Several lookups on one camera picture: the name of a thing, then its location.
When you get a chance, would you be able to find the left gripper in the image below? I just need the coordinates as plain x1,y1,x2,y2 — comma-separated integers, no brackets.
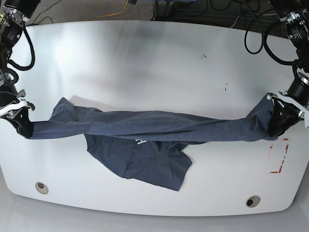
267,77,309,137

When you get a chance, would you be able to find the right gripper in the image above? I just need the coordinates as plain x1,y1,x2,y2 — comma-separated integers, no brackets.
0,89,35,139

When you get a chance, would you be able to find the dark blue t-shirt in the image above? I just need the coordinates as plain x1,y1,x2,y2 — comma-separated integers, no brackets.
32,98,274,191

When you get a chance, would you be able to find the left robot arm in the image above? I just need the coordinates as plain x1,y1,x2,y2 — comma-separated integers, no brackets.
18,12,309,143

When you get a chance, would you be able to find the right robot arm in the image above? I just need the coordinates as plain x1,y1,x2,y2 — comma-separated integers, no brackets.
0,0,40,138

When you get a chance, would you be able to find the red tape rectangle marking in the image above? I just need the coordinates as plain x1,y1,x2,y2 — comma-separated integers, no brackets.
267,138,290,174

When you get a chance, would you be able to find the left table cable grommet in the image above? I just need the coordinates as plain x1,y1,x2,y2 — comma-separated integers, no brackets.
35,182,49,195

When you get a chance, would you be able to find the table cable grommet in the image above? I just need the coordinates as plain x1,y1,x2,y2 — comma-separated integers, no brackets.
246,195,261,208
35,182,49,195

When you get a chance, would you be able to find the right table cable grommet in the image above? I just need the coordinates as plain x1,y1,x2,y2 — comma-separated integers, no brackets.
246,195,261,208

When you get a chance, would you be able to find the white power cable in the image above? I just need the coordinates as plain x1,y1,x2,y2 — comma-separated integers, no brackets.
229,9,278,29

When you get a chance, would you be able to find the yellow cable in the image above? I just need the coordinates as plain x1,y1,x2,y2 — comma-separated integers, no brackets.
90,0,128,21

